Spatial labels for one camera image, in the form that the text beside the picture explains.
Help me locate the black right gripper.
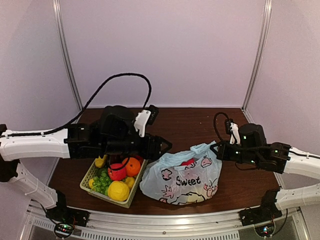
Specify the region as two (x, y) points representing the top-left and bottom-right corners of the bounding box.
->
(210, 140), (260, 166)

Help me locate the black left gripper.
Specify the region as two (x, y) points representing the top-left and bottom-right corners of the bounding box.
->
(101, 131), (174, 160)

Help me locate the light blue plastic bag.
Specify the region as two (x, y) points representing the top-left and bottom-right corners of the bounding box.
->
(139, 141), (222, 206)

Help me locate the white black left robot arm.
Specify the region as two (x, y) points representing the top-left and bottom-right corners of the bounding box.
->
(0, 105), (172, 222)

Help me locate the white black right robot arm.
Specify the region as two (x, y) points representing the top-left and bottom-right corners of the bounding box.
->
(210, 123), (320, 221)

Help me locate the red fruit in bag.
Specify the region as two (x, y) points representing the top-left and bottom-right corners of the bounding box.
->
(180, 158), (196, 168)

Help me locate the orange fruit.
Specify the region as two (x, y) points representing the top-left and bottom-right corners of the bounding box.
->
(122, 157), (141, 177)

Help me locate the long yellow fruit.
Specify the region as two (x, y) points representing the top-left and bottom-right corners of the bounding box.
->
(94, 155), (108, 169)

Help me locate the small yellow lemon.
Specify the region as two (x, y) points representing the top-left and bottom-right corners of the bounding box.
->
(124, 176), (135, 190)

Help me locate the red apple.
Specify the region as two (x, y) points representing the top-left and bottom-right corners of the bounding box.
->
(107, 163), (127, 181)

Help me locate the large yellow lemon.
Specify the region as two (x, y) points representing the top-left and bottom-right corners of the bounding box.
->
(107, 181), (130, 202)

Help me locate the green grape bunch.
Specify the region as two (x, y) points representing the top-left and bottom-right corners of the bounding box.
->
(89, 176), (112, 196)

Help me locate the beige perforated plastic basket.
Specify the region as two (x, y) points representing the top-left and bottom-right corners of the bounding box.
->
(79, 159), (148, 209)

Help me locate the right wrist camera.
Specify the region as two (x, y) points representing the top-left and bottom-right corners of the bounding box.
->
(224, 119), (241, 145)

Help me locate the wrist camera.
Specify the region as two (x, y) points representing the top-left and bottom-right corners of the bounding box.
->
(133, 105), (159, 138)
(224, 119), (241, 145)

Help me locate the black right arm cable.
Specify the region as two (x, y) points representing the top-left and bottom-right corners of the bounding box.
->
(213, 111), (235, 145)

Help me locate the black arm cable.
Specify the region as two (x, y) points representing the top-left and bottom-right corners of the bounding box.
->
(213, 111), (235, 145)
(4, 72), (153, 137)

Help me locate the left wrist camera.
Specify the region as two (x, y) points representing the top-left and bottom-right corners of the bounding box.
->
(133, 105), (159, 138)

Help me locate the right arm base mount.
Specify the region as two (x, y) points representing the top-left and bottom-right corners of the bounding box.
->
(239, 189), (283, 239)

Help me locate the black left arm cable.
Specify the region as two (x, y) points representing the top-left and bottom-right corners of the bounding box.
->
(4, 72), (153, 137)

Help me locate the front aluminium rail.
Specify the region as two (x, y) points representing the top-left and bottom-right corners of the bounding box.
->
(18, 203), (311, 240)

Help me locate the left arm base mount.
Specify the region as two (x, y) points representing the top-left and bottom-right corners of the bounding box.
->
(43, 191), (90, 239)

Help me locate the right aluminium frame post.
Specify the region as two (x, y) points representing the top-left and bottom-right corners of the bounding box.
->
(241, 0), (273, 112)

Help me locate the aluminium frame post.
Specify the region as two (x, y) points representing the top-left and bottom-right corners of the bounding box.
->
(52, 0), (83, 111)
(241, 0), (273, 112)

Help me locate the left aluminium frame post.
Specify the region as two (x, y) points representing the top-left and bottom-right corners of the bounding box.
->
(52, 0), (83, 111)

